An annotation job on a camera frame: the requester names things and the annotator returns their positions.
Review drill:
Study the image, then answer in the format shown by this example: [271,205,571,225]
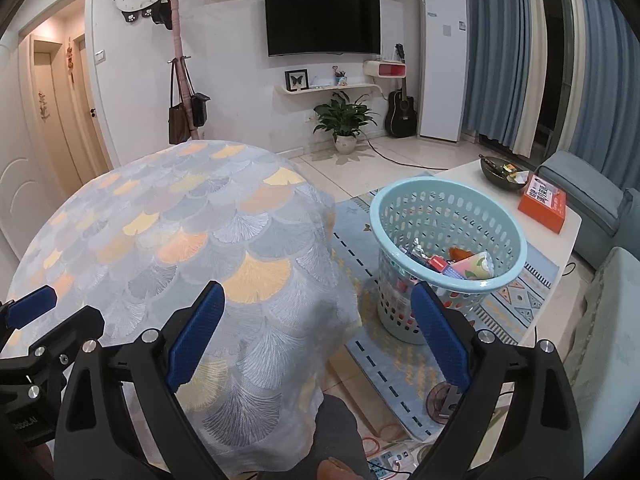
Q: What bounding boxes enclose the black hanging bag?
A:
[182,58,210,128]

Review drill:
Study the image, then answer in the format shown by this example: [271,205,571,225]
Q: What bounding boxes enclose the black wall television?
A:
[265,0,381,56]

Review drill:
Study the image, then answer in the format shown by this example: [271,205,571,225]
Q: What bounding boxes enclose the white coffee table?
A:
[439,160,592,354]

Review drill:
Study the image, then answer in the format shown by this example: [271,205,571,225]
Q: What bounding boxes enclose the patterned round tablecloth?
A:
[4,141,360,476]

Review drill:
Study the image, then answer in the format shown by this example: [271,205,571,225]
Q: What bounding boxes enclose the dark green bowl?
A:
[480,155,529,192]

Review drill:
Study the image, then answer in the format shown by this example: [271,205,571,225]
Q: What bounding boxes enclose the white lower wall shelf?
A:
[274,82,383,96]

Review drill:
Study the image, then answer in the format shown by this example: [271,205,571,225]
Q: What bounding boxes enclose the white open door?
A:
[1,46,58,259]

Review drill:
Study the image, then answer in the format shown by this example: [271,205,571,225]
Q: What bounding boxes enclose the white tall refrigerator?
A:
[419,0,468,143]

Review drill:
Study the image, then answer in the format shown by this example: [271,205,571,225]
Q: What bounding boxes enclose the brown hanging handbag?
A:
[168,58,191,145]

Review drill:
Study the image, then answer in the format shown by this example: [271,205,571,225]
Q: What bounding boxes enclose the butterfly picture frame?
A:
[285,70,309,92]

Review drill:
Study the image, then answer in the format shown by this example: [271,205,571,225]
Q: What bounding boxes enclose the black acoustic guitar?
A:
[383,42,420,139]

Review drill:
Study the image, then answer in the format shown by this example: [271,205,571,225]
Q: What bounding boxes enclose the pink coat rack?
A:
[151,0,201,140]

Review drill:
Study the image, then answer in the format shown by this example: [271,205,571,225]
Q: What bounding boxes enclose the light blue laundry basket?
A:
[369,177,528,346]

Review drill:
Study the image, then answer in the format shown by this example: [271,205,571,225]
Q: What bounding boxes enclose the green potted plant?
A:
[312,91,378,155]

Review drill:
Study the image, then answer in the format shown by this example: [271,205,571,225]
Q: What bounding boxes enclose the blue window curtains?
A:
[439,0,640,191]

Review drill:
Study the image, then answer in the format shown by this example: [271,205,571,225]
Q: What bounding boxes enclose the orange cardboard box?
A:
[518,174,566,234]

